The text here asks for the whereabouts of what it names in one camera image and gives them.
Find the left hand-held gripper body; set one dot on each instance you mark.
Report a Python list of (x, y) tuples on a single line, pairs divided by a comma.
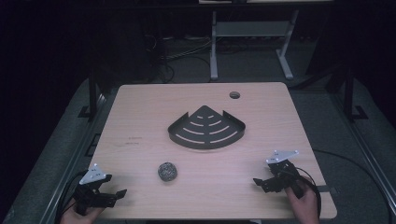
[(91, 186)]

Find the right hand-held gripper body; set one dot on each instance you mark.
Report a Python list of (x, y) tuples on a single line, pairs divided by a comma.
[(284, 169)]

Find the steel wool scouring ball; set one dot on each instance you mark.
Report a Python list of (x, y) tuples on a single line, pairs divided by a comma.
[(167, 171)]

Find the black metal corner shelf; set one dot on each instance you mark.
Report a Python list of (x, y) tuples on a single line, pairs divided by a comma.
[(206, 132)]

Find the person's left hand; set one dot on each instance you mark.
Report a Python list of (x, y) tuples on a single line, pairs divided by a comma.
[(81, 217)]

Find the person's right hand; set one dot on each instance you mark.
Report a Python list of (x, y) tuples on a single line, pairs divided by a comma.
[(301, 205)]

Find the aluminium frame rail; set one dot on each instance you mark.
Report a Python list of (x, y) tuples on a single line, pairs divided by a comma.
[(77, 155), (364, 146)]

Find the black metal stand post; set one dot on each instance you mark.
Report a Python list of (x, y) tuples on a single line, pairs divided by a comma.
[(92, 93), (349, 93)]

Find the white metal desk frame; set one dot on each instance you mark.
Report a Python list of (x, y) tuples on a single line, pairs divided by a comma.
[(249, 29)]

